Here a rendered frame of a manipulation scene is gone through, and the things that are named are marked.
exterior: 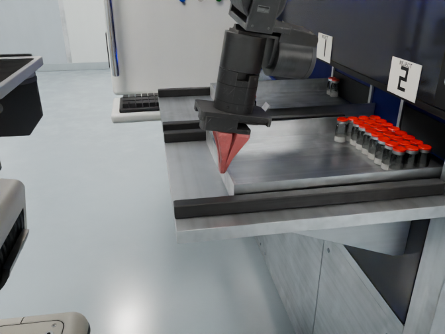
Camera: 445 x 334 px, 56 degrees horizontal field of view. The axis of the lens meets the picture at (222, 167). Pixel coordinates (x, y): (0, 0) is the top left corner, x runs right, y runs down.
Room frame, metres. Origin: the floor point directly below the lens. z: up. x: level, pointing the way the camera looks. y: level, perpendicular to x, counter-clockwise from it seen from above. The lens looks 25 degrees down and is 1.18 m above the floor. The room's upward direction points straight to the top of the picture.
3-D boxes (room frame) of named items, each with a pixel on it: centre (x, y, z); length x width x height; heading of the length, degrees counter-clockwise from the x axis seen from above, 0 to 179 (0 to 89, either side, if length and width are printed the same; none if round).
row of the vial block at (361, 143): (0.69, -0.27, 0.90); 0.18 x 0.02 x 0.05; 11
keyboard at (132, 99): (1.30, 0.12, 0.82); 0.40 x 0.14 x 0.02; 102
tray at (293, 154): (0.67, -0.16, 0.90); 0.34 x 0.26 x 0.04; 101
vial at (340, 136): (0.77, -0.23, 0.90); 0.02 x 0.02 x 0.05
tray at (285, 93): (1.02, -0.16, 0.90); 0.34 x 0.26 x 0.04; 100
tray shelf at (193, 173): (0.84, -0.12, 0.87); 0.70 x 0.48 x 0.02; 10
